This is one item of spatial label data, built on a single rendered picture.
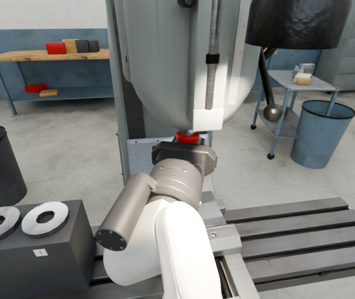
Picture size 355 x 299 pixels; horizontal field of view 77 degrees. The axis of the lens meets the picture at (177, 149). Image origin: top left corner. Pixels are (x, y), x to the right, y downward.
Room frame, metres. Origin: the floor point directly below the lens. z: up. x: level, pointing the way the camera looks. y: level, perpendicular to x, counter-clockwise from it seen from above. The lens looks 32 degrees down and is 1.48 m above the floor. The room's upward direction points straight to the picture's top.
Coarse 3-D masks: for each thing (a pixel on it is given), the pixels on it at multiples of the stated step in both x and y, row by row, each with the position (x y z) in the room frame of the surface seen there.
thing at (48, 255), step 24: (0, 216) 0.33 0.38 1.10; (24, 216) 0.34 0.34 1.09; (48, 216) 0.34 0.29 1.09; (72, 216) 0.34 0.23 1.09; (0, 240) 0.28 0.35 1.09; (24, 240) 0.28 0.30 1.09; (48, 240) 0.28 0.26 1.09; (72, 240) 0.29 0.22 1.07; (0, 264) 0.25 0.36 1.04; (24, 264) 0.26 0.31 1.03; (48, 264) 0.27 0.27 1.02; (72, 264) 0.27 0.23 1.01; (0, 288) 0.25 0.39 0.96; (24, 288) 0.26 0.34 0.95; (48, 288) 0.26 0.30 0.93; (72, 288) 0.27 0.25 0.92
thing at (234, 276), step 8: (208, 192) 0.54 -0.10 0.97; (208, 200) 0.51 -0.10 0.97; (216, 200) 0.46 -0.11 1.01; (224, 208) 0.44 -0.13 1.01; (224, 256) 0.32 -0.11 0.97; (232, 256) 0.32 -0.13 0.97; (240, 256) 0.32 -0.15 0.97; (216, 264) 0.30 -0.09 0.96; (224, 264) 0.31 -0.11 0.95; (232, 264) 0.30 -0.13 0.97; (240, 264) 0.30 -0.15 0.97; (224, 272) 0.30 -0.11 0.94; (232, 272) 0.28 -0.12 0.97; (240, 272) 0.28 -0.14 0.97; (248, 272) 0.28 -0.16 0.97; (224, 280) 0.27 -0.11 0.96; (232, 280) 0.26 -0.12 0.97; (240, 280) 0.26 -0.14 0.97; (248, 280) 0.26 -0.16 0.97; (224, 288) 0.25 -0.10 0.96; (232, 288) 0.26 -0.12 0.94; (240, 288) 0.24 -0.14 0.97; (248, 288) 0.24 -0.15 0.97; (224, 296) 0.23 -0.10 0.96; (232, 296) 0.23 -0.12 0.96; (240, 296) 0.23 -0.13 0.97; (248, 296) 0.23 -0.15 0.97; (256, 296) 0.23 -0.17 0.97
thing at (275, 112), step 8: (264, 56) 0.41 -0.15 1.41; (264, 64) 0.39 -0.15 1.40; (264, 72) 0.38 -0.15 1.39; (264, 80) 0.37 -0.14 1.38; (264, 88) 0.37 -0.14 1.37; (272, 96) 0.35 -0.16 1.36; (272, 104) 0.34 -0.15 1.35; (264, 112) 0.34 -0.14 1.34; (272, 112) 0.32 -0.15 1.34; (280, 112) 0.33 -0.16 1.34; (272, 120) 0.33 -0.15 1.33
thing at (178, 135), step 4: (176, 132) 0.40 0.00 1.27; (180, 132) 0.39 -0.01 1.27; (196, 132) 0.39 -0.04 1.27; (176, 136) 0.38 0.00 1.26; (180, 136) 0.38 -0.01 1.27; (184, 136) 0.38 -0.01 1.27; (188, 136) 0.38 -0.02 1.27; (192, 136) 0.38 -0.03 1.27; (196, 136) 0.38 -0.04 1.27; (180, 140) 0.37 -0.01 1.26; (184, 140) 0.37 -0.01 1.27; (188, 140) 0.37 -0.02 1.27; (192, 140) 0.37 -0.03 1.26; (196, 140) 0.37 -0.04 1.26
